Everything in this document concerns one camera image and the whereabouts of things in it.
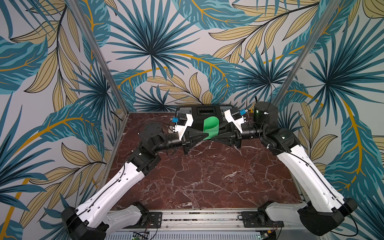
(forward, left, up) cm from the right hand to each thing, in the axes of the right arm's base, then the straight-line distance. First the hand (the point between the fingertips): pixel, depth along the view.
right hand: (211, 133), depth 56 cm
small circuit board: (-28, +34, -43) cm, 62 cm away
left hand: (-2, +2, +1) cm, 3 cm away
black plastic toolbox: (+34, +1, -23) cm, 40 cm away
